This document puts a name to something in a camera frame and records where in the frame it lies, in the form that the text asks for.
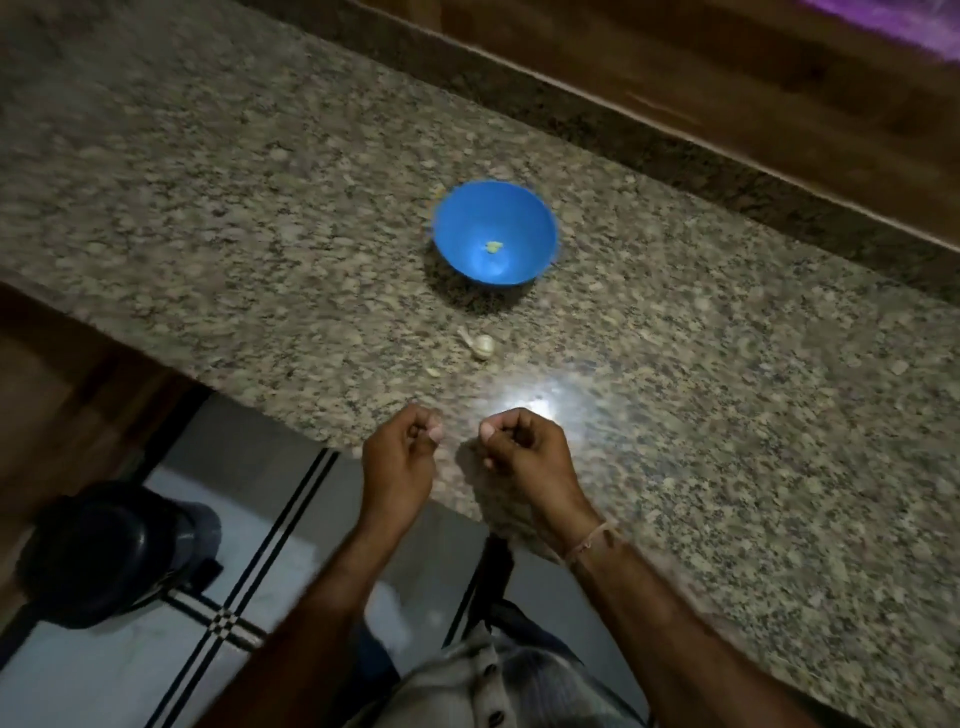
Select person's right forearm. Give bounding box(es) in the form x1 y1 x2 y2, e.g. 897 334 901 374
566 525 819 728

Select black round bin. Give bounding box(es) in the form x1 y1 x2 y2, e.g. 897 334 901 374
16 480 224 630

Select person's left forearm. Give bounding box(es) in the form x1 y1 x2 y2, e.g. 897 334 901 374
196 521 418 728

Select person's right hand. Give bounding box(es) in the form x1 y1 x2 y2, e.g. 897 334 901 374
477 407 601 543

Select garlic bulb piece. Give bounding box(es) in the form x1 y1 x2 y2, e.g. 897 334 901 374
456 325 497 363

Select thread wrist band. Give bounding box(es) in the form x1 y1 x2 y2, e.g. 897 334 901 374
562 519 621 568

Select blue plastic bowl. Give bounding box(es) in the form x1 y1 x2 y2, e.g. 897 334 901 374
432 179 561 288

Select person's left hand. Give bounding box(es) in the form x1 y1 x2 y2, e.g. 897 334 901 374
360 402 445 536

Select striped button shirt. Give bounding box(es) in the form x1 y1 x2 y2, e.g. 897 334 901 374
352 600 654 728

